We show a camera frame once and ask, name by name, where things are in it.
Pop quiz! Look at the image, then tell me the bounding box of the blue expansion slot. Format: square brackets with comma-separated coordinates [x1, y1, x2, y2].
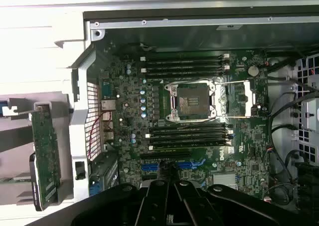
[141, 162, 207, 172]

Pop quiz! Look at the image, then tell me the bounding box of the silver chipset heatsink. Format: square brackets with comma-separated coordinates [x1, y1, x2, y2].
[212, 173, 237, 190]

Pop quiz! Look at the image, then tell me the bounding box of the long black expansion slot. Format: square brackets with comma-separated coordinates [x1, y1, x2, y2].
[139, 152, 193, 161]

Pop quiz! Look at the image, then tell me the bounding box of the green motherboard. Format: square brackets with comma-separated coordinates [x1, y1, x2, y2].
[99, 45, 270, 204]

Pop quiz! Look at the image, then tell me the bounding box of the CPU socket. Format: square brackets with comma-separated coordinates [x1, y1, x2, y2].
[164, 82, 216, 122]

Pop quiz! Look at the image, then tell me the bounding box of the black open PC case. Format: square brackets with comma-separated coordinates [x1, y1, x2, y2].
[69, 10, 319, 226]

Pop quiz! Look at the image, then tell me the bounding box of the silver socket cover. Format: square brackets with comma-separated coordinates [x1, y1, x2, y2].
[214, 80, 255, 118]

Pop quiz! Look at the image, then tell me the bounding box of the black air shroud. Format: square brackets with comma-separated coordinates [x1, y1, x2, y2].
[295, 161, 319, 203]

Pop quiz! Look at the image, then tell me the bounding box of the socket locking lever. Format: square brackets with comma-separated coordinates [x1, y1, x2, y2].
[159, 79, 217, 86]

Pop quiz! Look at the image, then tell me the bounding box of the grey parts rack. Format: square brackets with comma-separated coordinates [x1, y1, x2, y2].
[0, 91, 75, 207]

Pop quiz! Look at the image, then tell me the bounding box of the silver drive cage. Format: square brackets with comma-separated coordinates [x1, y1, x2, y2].
[294, 51, 319, 162]

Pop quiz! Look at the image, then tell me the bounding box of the red black twisted wire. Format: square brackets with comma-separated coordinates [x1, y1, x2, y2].
[88, 111, 112, 160]

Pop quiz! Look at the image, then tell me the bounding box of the thick black wire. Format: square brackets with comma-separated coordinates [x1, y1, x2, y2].
[267, 57, 298, 72]

